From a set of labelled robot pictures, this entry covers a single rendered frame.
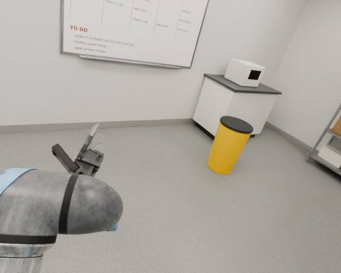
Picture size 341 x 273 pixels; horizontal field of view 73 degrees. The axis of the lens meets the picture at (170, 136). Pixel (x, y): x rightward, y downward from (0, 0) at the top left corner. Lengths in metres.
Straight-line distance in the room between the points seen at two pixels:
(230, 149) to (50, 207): 2.50
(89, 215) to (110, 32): 2.63
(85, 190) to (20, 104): 2.64
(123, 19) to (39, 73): 1.10
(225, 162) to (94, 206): 2.53
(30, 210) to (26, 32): 2.47
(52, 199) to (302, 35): 5.00
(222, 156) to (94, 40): 1.99
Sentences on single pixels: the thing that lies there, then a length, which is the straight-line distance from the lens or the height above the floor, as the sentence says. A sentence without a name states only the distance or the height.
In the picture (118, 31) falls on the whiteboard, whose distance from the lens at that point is 2.99.
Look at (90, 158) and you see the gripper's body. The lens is 0.84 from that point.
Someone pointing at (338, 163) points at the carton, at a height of 0.21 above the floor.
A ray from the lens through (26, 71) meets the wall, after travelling 2.93.
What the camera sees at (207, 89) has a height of 0.70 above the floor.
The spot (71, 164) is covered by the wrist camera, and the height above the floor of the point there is 1.09.
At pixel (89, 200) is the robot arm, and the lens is 0.47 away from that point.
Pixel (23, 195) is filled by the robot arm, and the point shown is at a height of 1.27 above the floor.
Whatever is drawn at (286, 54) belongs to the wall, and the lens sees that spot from 5.25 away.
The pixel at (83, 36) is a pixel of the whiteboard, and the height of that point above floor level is 1.16.
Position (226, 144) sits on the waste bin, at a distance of 2.79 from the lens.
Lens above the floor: 1.60
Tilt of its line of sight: 27 degrees down
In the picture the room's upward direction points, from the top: 15 degrees clockwise
